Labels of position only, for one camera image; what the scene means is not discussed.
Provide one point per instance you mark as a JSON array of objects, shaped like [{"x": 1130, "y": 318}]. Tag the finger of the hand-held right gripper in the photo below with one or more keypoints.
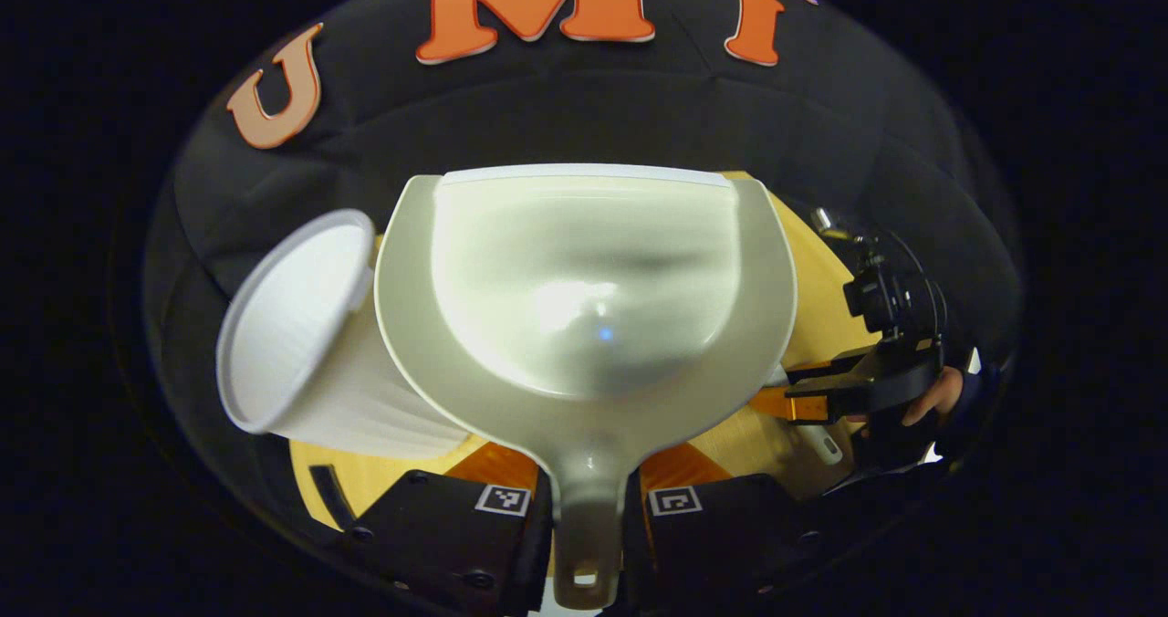
[
  {"x": 839, "y": 363},
  {"x": 812, "y": 405}
]

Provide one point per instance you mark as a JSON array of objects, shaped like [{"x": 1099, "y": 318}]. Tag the white plastic dustpan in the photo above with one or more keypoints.
[{"x": 584, "y": 279}]

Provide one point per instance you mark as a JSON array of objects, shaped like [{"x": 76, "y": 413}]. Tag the small white broom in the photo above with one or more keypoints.
[{"x": 824, "y": 445}]

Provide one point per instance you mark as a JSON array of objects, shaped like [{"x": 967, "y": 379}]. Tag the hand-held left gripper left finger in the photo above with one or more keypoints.
[{"x": 438, "y": 535}]

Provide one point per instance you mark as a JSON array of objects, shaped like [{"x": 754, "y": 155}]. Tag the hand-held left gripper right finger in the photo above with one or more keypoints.
[{"x": 721, "y": 535}]

